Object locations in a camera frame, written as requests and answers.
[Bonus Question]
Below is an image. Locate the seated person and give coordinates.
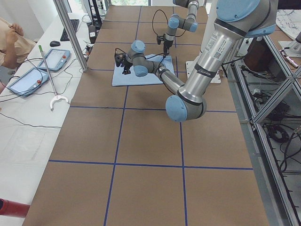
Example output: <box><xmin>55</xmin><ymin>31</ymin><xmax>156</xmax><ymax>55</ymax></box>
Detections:
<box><xmin>0</xmin><ymin>17</ymin><xmax>36</xmax><ymax>69</ymax></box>

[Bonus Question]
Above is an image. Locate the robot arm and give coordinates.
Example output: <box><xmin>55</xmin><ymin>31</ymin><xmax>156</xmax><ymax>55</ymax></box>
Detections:
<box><xmin>157</xmin><ymin>0</ymin><xmax>199</xmax><ymax>58</ymax></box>
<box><xmin>114</xmin><ymin>0</ymin><xmax>278</xmax><ymax>122</ymax></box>

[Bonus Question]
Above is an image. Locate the teach pendant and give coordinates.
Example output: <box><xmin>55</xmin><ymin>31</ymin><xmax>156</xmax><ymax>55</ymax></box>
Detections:
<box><xmin>8</xmin><ymin>68</ymin><xmax>49</xmax><ymax>97</ymax></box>
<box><xmin>43</xmin><ymin>48</ymin><xmax>71</xmax><ymax>72</ymax></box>

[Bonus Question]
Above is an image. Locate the white reach grabber stick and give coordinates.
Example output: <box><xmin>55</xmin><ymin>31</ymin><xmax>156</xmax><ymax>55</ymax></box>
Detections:
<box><xmin>39</xmin><ymin>45</ymin><xmax>69</xmax><ymax>111</ymax></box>

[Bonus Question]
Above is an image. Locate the black computer mouse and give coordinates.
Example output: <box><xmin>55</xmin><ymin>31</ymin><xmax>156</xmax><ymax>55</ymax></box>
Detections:
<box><xmin>49</xmin><ymin>40</ymin><xmax>61</xmax><ymax>47</ymax></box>

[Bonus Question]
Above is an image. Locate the red fire extinguisher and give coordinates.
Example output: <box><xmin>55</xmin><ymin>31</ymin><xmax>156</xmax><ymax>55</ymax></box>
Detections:
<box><xmin>0</xmin><ymin>199</ymin><xmax>30</xmax><ymax>218</ymax></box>

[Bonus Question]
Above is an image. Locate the far teach pendant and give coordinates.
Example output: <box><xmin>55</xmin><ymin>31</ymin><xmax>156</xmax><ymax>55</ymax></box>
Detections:
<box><xmin>43</xmin><ymin>48</ymin><xmax>71</xmax><ymax>72</ymax></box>

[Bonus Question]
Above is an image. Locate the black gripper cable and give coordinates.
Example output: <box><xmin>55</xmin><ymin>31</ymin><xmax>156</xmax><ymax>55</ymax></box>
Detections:
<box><xmin>151</xmin><ymin>9</ymin><xmax>186</xmax><ymax>38</ymax></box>
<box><xmin>115</xmin><ymin>48</ymin><xmax>170</xmax><ymax>71</ymax></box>

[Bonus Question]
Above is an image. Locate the light blue t-shirt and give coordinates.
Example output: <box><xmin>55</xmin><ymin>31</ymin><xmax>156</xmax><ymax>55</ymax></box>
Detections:
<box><xmin>111</xmin><ymin>54</ymin><xmax>175</xmax><ymax>87</ymax></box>

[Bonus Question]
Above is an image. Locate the aluminium frame rack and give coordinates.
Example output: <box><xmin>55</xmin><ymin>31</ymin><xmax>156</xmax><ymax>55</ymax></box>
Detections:
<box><xmin>228</xmin><ymin>31</ymin><xmax>301</xmax><ymax>226</ymax></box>

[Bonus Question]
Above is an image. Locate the aluminium frame post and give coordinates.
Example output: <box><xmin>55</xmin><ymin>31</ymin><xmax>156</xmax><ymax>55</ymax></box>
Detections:
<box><xmin>53</xmin><ymin>0</ymin><xmax>87</xmax><ymax>72</ymax></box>

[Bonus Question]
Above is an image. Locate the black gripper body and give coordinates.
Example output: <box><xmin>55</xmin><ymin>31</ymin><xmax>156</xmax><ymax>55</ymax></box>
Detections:
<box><xmin>114</xmin><ymin>53</ymin><xmax>132</xmax><ymax>71</ymax></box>
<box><xmin>157</xmin><ymin>34</ymin><xmax>174</xmax><ymax>53</ymax></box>

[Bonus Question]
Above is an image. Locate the black keyboard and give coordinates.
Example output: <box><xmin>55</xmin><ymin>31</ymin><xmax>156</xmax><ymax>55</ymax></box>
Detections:
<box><xmin>60</xmin><ymin>18</ymin><xmax>80</xmax><ymax>42</ymax></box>

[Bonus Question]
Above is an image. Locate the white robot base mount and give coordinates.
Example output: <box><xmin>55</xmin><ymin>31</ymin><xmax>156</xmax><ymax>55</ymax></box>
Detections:
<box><xmin>185</xmin><ymin>0</ymin><xmax>222</xmax><ymax>83</ymax></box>

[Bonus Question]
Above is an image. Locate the near teach pendant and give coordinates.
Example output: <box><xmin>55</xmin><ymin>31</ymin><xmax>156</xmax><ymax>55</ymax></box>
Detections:
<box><xmin>8</xmin><ymin>68</ymin><xmax>49</xmax><ymax>97</ymax></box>

